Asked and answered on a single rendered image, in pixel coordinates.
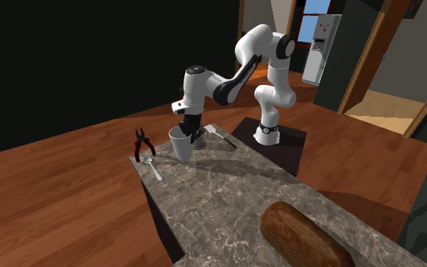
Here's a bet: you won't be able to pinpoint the silver spatula with black handle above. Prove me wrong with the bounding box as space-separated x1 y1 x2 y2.
204 124 238 149

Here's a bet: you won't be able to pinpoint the white cup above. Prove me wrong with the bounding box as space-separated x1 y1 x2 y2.
168 125 193 163

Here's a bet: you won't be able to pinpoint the wooden door frame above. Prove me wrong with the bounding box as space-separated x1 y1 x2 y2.
337 0 427 139

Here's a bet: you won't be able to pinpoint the brown bread loaf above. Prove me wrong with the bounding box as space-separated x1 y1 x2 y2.
259 201 356 267

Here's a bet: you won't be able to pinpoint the white refrigerator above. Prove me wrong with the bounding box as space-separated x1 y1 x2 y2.
301 14 343 86

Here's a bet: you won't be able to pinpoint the clear glass mug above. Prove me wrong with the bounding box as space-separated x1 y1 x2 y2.
191 125 210 151

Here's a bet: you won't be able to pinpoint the window with wooden frame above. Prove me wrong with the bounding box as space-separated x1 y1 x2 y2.
294 0 336 49

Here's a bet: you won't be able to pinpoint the dark robot stand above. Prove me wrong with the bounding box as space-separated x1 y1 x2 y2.
231 117 308 177

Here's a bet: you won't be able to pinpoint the silver spoon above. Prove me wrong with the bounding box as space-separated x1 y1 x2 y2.
141 156 165 182

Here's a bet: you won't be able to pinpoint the red-handled pliers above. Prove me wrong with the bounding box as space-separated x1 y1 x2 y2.
133 127 157 164

